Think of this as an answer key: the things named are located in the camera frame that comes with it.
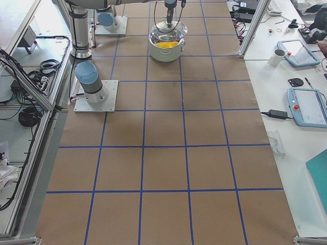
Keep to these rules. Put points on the second arm gripper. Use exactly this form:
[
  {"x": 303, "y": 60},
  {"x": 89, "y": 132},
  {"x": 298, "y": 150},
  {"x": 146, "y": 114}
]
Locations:
[{"x": 169, "y": 13}]

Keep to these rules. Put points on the glass pot lid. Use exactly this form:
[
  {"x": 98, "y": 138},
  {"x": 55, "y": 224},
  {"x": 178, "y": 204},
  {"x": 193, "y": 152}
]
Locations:
[{"x": 162, "y": 32}]

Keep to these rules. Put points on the yellow corn cob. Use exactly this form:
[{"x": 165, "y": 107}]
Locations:
[{"x": 167, "y": 44}]

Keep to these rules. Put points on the white cooking pot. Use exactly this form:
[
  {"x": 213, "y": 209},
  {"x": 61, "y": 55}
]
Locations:
[{"x": 162, "y": 54}]

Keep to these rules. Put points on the power strip with plugs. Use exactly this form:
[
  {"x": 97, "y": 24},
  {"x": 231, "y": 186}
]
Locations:
[{"x": 239, "y": 25}]

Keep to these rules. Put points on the large black power brick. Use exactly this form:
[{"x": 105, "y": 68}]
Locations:
[{"x": 246, "y": 14}]

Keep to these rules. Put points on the white mug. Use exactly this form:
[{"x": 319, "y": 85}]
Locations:
[{"x": 277, "y": 57}]

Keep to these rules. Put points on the blue teach pendant far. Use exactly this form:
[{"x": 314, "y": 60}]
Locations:
[{"x": 298, "y": 53}]

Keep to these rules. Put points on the blue teach pendant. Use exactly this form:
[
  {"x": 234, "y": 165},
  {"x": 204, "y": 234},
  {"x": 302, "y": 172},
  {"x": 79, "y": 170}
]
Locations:
[
  {"x": 307, "y": 107},
  {"x": 298, "y": 53}
]

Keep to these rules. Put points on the white power strip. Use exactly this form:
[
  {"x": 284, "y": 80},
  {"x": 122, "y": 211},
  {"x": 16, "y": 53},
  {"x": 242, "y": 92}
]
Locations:
[{"x": 43, "y": 83}]

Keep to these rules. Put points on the black power adapter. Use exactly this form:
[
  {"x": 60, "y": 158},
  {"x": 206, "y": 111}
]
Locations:
[{"x": 278, "y": 114}]

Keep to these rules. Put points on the blue teach pendant near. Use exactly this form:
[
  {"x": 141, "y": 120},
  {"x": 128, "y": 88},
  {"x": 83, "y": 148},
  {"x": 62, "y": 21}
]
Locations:
[{"x": 307, "y": 107}]

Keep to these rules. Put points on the clear plastic holder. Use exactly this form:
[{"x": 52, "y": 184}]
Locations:
[{"x": 276, "y": 143}]

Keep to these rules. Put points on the teal board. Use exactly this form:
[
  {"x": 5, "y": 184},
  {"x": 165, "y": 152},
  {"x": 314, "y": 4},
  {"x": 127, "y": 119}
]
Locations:
[{"x": 317, "y": 169}]

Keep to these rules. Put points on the crumpled white cloth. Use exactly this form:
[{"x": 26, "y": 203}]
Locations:
[{"x": 9, "y": 173}]

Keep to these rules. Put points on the aluminium frame post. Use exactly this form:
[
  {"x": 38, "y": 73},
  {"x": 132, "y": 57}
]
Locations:
[{"x": 262, "y": 6}]

